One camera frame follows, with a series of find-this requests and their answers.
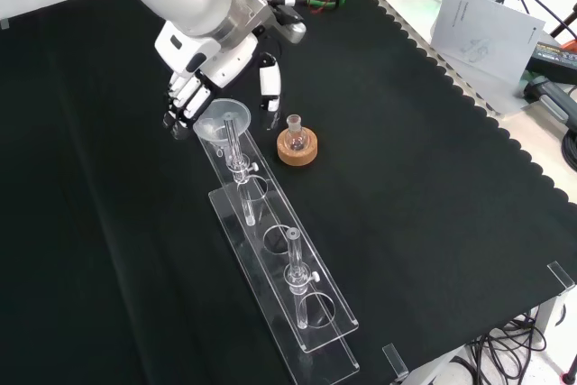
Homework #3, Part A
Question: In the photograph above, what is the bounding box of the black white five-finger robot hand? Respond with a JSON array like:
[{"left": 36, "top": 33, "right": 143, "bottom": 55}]
[{"left": 153, "top": 21, "right": 284, "bottom": 142}]

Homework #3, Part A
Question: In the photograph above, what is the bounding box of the black cable bundle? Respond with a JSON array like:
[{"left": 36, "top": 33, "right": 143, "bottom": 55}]
[{"left": 450, "top": 310, "right": 549, "bottom": 385}]

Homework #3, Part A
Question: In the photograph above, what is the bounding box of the black grey tool handle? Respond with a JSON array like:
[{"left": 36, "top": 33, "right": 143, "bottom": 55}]
[{"left": 522, "top": 77, "right": 577, "bottom": 134}]

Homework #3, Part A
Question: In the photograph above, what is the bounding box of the small round-bottom glass flask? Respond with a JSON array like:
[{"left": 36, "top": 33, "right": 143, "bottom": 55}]
[{"left": 285, "top": 114, "right": 309, "bottom": 152}]

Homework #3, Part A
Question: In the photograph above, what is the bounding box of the clear cloth clip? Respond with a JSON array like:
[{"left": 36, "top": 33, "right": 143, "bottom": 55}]
[
  {"left": 546, "top": 261, "right": 577, "bottom": 297},
  {"left": 381, "top": 343, "right": 410, "bottom": 384}
]

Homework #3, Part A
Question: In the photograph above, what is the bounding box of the white printed booklet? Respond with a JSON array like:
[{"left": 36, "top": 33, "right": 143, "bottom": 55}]
[{"left": 430, "top": 0, "right": 546, "bottom": 87}]

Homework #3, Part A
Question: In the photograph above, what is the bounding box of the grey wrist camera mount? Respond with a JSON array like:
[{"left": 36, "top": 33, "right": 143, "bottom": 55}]
[{"left": 232, "top": 0, "right": 308, "bottom": 45}]

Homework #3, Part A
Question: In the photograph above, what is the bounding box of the clear acrylic funnel stand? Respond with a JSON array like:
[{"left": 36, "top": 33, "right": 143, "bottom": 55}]
[{"left": 197, "top": 110, "right": 362, "bottom": 385}]

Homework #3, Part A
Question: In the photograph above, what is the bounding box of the grey bench leg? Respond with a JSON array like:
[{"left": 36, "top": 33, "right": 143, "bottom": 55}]
[{"left": 534, "top": 293, "right": 563, "bottom": 357}]

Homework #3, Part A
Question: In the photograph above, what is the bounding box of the cork ring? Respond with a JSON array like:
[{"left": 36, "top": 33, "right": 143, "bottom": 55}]
[{"left": 276, "top": 128, "right": 321, "bottom": 166}]

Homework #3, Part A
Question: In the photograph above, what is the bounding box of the clear plastic funnel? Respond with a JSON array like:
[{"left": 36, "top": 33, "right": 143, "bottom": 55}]
[{"left": 193, "top": 97, "right": 252, "bottom": 159}]

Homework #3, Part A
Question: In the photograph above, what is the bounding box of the black coiled cable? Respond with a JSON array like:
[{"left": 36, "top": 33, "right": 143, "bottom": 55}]
[{"left": 560, "top": 126, "right": 577, "bottom": 175}]

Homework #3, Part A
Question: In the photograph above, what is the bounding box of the black tripod leg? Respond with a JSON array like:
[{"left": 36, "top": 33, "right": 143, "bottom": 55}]
[{"left": 547, "top": 0, "right": 577, "bottom": 39}]

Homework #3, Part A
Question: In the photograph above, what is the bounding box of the black power adapter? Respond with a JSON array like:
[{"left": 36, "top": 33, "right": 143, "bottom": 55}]
[{"left": 527, "top": 41, "right": 577, "bottom": 85}]

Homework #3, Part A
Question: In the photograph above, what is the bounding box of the black bench cloth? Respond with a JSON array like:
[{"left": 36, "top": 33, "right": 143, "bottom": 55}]
[{"left": 0, "top": 0, "right": 577, "bottom": 385}]

